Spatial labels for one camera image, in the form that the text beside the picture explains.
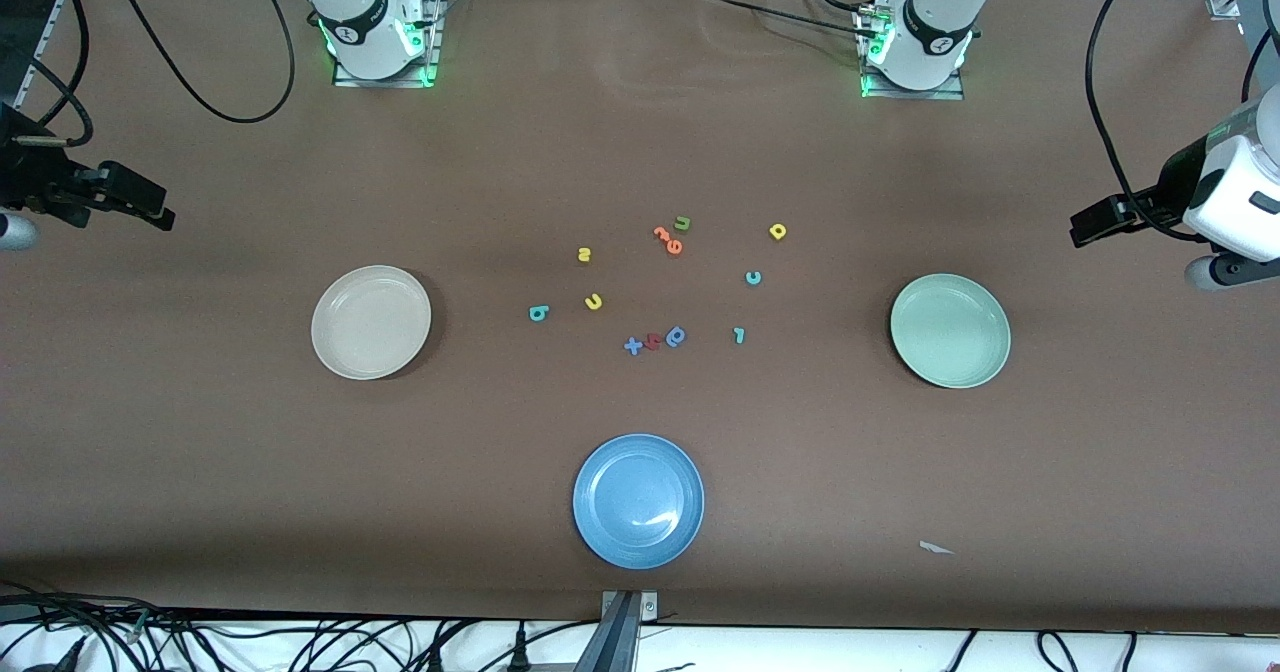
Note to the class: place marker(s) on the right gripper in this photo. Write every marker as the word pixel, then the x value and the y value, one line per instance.
pixel 30 182

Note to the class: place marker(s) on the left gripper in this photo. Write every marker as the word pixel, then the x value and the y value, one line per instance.
pixel 1163 202

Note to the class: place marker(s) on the light green plate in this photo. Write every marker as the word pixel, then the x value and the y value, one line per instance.
pixel 950 332

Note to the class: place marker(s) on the beige brown plate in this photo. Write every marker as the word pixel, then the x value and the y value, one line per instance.
pixel 370 322

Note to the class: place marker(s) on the white paper scrap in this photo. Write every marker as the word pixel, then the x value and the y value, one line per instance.
pixel 933 548

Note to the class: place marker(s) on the blue letter p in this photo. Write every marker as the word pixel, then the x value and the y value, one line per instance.
pixel 676 341

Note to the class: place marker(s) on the brown table cover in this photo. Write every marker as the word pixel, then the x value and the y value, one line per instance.
pixel 640 132

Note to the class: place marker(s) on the black power plug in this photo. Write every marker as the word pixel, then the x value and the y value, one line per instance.
pixel 519 654
pixel 436 660

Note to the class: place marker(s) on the blue plate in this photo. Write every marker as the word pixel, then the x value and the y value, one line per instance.
pixel 638 502

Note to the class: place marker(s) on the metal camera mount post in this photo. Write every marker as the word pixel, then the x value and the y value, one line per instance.
pixel 622 632

